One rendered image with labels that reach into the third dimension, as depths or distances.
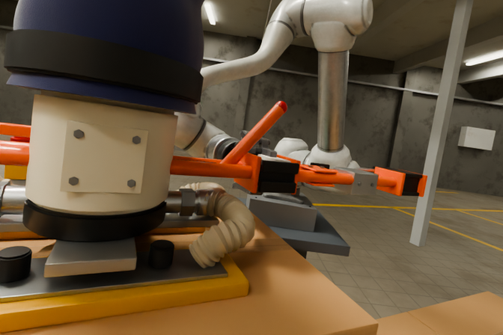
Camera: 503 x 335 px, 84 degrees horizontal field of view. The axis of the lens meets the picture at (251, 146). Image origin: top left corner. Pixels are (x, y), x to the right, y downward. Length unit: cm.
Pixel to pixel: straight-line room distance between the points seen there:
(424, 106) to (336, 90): 1005
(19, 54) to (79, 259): 21
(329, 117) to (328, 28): 30
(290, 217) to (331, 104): 50
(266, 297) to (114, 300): 17
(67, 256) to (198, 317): 14
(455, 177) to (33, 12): 1178
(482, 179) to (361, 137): 451
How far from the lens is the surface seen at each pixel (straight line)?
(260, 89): 930
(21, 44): 36
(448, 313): 147
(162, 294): 34
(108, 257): 34
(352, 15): 94
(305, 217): 122
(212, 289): 35
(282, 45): 97
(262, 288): 40
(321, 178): 53
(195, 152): 74
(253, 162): 45
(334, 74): 100
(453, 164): 1175
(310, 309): 38
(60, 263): 34
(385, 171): 70
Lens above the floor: 115
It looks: 4 degrees down
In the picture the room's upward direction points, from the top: 8 degrees clockwise
